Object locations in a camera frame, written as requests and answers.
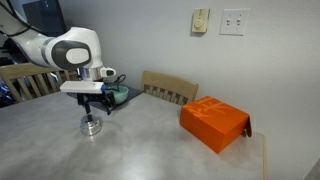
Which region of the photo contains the white double light switch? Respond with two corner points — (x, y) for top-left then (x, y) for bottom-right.
(219, 8), (250, 36)

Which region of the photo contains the silver container lid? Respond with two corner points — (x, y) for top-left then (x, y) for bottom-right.
(81, 114), (99, 126)

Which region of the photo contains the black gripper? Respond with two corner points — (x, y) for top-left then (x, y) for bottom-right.
(77, 92), (115, 122)

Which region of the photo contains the wooden chair near wall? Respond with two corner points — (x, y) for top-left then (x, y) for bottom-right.
(141, 70), (199, 105)

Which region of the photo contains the beige wall thermostat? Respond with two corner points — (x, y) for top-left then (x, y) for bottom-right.
(192, 9), (210, 33)

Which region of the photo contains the orange cardboard box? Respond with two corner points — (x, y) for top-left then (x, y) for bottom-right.
(180, 96), (252, 153)

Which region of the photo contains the silver round container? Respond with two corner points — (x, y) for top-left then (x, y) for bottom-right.
(80, 121), (102, 136)

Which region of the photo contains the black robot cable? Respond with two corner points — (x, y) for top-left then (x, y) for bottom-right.
(103, 73), (127, 91)

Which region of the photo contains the wooden chair at left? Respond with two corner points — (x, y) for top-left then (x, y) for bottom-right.
(0, 63), (77, 103)

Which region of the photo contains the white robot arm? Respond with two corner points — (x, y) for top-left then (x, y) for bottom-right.
(0, 0), (116, 115)

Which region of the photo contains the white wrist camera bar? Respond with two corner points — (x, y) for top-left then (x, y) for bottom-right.
(60, 81), (107, 94)

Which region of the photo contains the mint green bowl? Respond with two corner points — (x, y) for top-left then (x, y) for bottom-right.
(107, 86), (129, 104)

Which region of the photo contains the dark blue cloth mat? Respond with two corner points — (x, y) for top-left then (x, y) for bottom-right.
(68, 86), (142, 113)

